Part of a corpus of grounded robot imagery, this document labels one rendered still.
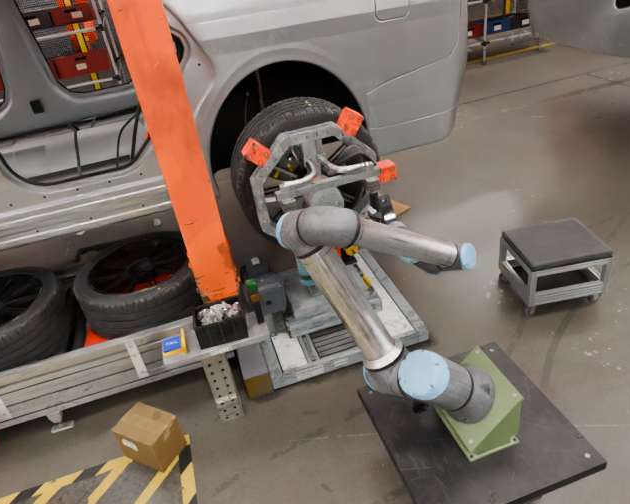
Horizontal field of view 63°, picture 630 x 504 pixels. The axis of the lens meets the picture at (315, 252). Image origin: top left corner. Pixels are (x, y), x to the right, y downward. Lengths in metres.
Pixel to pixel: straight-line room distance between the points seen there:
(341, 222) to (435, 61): 1.47
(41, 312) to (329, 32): 1.82
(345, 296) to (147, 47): 1.02
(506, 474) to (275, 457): 0.93
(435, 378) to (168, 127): 1.21
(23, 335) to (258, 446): 1.16
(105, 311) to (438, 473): 1.58
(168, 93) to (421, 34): 1.31
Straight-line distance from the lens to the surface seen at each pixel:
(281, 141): 2.10
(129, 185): 2.56
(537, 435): 1.96
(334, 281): 1.59
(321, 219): 1.45
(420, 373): 1.65
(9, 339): 2.65
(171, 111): 1.91
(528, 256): 2.68
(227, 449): 2.38
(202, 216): 2.05
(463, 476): 1.84
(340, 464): 2.23
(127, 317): 2.52
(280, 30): 2.45
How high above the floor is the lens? 1.82
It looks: 32 degrees down
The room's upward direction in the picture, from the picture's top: 9 degrees counter-clockwise
